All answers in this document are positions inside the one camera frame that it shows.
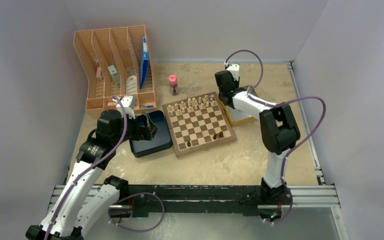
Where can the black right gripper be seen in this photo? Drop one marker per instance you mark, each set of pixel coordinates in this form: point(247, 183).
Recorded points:
point(236, 83)

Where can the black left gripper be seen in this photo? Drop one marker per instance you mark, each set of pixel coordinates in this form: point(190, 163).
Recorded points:
point(146, 132)

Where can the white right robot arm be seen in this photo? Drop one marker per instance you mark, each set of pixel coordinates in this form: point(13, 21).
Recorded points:
point(278, 126)

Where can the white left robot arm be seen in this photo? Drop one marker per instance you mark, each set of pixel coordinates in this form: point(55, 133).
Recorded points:
point(72, 215)

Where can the row of white chess pieces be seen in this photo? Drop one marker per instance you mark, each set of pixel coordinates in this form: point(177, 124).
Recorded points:
point(193, 106)

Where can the wooden chess board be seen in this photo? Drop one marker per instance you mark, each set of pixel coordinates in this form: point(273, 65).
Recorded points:
point(199, 130)

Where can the dark blue tin lid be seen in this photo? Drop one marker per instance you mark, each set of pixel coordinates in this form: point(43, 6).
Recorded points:
point(161, 141)

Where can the silver metal tin tray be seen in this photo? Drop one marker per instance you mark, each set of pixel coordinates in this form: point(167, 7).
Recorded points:
point(243, 110)

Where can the white striped card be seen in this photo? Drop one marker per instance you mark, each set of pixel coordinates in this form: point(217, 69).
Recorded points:
point(131, 85)

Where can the pink capped small bottle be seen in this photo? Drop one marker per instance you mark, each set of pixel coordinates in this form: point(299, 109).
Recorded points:
point(173, 84)

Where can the teal white small box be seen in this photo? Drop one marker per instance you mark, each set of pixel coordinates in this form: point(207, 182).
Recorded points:
point(115, 75)

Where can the blue folder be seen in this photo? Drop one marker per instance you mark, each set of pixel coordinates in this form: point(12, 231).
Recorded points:
point(144, 64)

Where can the pink small item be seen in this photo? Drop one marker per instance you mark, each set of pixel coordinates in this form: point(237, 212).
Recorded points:
point(99, 73)

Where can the orange plastic file organizer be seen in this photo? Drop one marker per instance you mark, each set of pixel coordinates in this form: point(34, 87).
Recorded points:
point(116, 61)

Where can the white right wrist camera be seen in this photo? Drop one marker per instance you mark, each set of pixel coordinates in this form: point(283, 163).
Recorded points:
point(234, 69)

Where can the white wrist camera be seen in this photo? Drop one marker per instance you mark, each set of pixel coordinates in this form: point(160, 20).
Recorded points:
point(128, 102)
point(234, 69)

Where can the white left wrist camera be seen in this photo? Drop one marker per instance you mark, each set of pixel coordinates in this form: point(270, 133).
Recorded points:
point(128, 102)

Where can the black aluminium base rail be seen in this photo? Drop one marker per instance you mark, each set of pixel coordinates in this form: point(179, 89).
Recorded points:
point(246, 200)

